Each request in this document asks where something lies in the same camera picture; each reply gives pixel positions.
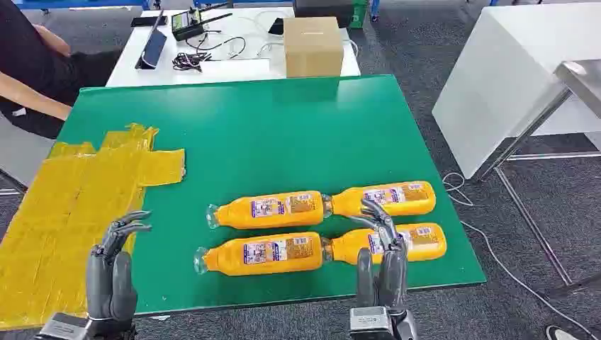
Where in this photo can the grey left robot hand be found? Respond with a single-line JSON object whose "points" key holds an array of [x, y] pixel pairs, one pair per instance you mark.
{"points": [[110, 286]]}

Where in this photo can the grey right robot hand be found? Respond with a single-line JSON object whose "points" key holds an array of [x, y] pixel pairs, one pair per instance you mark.
{"points": [[392, 281]]}

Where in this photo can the orange drink bottle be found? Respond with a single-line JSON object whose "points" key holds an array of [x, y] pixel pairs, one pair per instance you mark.
{"points": [[422, 241], [399, 197], [272, 210], [267, 253]]}

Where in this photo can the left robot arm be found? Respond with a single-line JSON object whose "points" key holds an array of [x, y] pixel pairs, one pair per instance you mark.
{"points": [[112, 331]]}

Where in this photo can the yellow taped sheet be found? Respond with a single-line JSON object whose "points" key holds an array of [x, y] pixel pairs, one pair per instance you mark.
{"points": [[61, 225]]}

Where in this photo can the black and white shoe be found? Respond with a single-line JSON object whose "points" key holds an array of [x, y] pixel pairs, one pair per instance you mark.
{"points": [[561, 333]]}

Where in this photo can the green table mat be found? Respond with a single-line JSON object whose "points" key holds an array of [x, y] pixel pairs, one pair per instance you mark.
{"points": [[281, 141]]}

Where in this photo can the white desk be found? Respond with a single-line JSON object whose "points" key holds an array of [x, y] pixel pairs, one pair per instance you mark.
{"points": [[507, 80]]}

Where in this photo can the person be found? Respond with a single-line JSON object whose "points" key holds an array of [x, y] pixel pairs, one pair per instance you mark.
{"points": [[28, 61]]}

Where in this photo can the dark tablet on stand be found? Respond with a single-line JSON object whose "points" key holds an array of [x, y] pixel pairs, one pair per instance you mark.
{"points": [[152, 47]]}

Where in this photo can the brown cardboard box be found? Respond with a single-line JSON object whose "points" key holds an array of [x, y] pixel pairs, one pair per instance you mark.
{"points": [[313, 47]]}

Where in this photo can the white table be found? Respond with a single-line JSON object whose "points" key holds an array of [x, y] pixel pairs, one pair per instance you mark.
{"points": [[235, 70]]}

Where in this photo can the black phone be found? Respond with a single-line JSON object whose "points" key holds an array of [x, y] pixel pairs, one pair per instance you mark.
{"points": [[148, 21]]}

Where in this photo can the green container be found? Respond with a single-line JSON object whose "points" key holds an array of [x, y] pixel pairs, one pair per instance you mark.
{"points": [[359, 14]]}

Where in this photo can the black radio device with antennas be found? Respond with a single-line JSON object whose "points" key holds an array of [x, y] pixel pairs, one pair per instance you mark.
{"points": [[188, 26]]}

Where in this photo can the steel table with legs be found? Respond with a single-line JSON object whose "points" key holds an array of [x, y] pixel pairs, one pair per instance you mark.
{"points": [[582, 80]]}

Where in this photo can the black case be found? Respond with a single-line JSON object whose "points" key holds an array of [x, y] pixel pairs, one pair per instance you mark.
{"points": [[324, 11]]}

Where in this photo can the small black flat object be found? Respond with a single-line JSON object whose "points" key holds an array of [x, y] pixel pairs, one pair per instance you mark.
{"points": [[276, 26]]}

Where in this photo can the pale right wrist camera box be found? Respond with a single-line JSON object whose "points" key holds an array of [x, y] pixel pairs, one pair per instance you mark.
{"points": [[370, 324]]}

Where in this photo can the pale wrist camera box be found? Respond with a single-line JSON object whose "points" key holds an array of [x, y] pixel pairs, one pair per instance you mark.
{"points": [[63, 327], [370, 324]]}

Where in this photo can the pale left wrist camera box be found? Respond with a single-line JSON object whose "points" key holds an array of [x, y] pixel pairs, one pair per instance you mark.
{"points": [[63, 327]]}

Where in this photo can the blue frame bar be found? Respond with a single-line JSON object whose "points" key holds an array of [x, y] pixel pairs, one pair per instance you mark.
{"points": [[75, 3]]}

